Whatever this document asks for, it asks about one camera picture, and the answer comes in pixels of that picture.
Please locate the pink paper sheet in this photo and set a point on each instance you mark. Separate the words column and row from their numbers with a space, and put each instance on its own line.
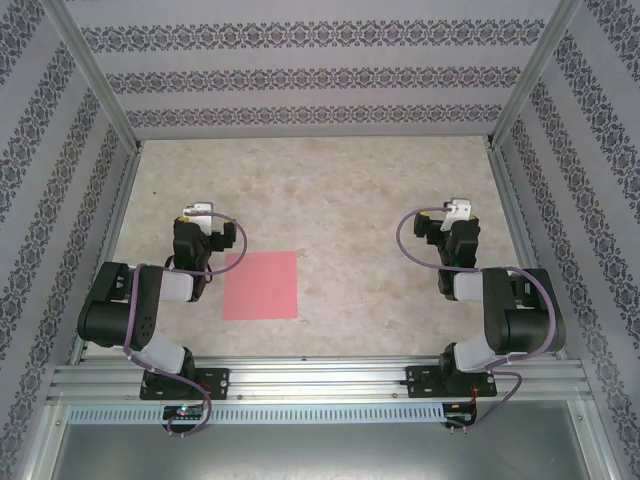
column 260, row 285

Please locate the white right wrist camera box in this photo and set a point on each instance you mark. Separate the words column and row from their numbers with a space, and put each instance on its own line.
column 459, row 209

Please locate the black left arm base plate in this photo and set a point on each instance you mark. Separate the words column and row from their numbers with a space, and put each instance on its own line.
column 220, row 382

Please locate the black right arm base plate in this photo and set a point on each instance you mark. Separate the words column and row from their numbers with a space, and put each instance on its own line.
column 420, row 382

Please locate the aluminium frame post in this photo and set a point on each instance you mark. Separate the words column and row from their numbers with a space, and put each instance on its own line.
column 537, row 65
column 90, row 65

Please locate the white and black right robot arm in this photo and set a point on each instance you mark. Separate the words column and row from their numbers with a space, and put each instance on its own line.
column 525, row 320

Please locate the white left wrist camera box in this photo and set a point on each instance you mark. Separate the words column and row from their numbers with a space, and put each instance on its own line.
column 200, row 212

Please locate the grey metal sheet panel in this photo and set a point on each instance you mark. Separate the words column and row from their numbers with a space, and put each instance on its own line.
column 320, row 450

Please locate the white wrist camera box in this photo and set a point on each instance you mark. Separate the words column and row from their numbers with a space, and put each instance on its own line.
column 200, row 212
column 459, row 209

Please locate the long aluminium mounting rail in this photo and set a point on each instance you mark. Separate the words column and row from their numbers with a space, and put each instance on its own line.
column 320, row 380

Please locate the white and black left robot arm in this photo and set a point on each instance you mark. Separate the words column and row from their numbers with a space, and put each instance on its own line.
column 115, row 300

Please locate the aluminium side rail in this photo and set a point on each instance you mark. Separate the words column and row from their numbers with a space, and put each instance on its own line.
column 121, row 200
column 510, row 200

